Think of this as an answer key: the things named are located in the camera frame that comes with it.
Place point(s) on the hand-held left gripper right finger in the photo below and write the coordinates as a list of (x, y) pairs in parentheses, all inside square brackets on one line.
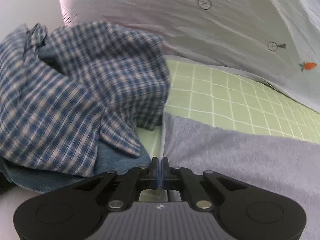
[(165, 173)]

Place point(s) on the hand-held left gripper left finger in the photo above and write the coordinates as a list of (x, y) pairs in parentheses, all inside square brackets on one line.
[(155, 173)]

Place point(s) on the grey sweatshirt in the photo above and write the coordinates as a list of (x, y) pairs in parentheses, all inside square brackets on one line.
[(237, 160)]

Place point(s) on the white carrot-print sheet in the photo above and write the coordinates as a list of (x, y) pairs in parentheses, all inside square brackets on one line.
[(200, 25)]

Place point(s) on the blue garment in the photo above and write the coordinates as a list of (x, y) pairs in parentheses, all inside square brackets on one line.
[(117, 160)]

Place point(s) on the blue plaid shirt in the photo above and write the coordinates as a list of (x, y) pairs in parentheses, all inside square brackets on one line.
[(75, 92)]

